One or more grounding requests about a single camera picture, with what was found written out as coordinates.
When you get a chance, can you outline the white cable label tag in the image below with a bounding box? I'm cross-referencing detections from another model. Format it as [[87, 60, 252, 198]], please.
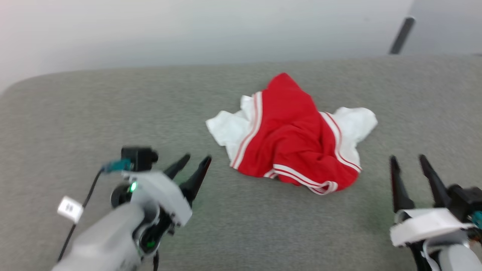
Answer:
[[57, 196, 84, 224]]

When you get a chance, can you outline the black bar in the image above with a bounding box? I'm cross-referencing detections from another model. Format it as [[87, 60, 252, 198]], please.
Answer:
[[389, 16, 416, 55]]

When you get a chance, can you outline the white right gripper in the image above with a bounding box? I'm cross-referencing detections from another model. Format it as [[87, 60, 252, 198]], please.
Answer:
[[389, 154, 476, 248]]

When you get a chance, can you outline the red and white basketball jersey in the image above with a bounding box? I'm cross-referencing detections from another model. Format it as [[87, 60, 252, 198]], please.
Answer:
[[206, 72, 378, 196]]

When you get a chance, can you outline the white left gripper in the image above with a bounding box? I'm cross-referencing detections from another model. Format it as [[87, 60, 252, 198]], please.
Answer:
[[111, 153, 212, 227]]

